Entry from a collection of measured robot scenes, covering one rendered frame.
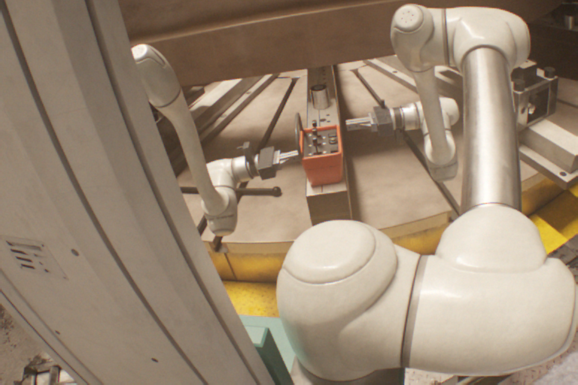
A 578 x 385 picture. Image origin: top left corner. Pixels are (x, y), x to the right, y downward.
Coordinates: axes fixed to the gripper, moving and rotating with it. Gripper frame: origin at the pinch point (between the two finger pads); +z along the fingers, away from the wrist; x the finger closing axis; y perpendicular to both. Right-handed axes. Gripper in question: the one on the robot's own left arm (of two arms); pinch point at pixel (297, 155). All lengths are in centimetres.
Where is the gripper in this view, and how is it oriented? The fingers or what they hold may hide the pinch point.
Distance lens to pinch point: 150.8
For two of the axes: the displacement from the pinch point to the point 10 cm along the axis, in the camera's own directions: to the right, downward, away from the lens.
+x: -0.4, 5.1, -8.6
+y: 3.1, 8.2, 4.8
